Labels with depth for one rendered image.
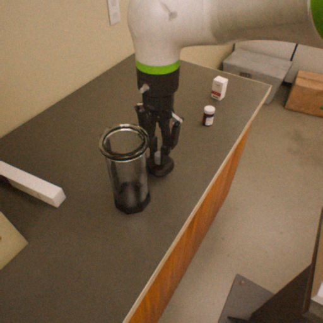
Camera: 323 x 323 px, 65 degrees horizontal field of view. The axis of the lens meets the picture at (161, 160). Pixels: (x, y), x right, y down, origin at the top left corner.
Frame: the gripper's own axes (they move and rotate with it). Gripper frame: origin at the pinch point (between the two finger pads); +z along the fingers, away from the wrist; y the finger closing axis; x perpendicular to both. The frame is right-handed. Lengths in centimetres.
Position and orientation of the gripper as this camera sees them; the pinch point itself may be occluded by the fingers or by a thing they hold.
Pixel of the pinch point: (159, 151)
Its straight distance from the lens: 71.9
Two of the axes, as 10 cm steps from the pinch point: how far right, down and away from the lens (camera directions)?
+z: 0.0, 6.7, 7.4
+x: 5.4, -6.3, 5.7
